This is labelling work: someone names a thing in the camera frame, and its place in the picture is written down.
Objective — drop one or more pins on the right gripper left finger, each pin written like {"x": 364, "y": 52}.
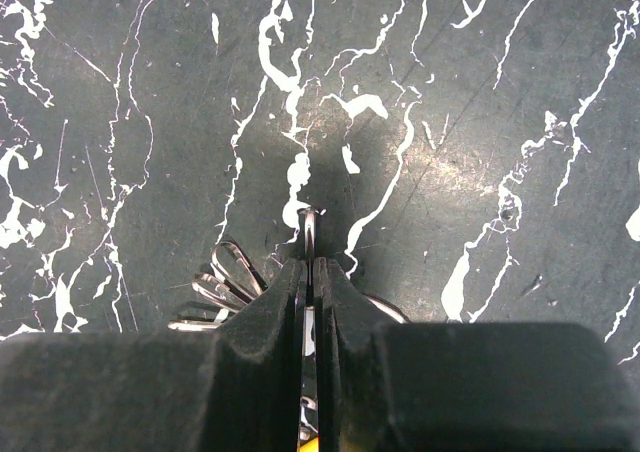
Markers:
{"x": 236, "y": 388}

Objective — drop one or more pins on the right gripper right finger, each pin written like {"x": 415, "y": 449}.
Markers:
{"x": 498, "y": 386}

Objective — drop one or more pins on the metal keyring with keys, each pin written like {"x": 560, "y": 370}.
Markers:
{"x": 223, "y": 290}

